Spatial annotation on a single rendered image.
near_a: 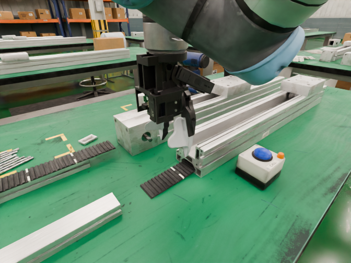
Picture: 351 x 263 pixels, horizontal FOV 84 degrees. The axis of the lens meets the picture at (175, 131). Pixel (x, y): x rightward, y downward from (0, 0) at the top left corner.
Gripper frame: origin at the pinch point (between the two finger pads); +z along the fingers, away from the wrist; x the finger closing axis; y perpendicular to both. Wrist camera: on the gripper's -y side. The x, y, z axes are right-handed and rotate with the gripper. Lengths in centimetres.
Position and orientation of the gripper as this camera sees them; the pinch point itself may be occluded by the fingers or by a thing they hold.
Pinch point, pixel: (175, 142)
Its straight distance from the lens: 45.3
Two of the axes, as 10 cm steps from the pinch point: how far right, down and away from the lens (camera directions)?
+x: 6.3, 3.9, -6.7
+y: -7.8, 3.2, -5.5
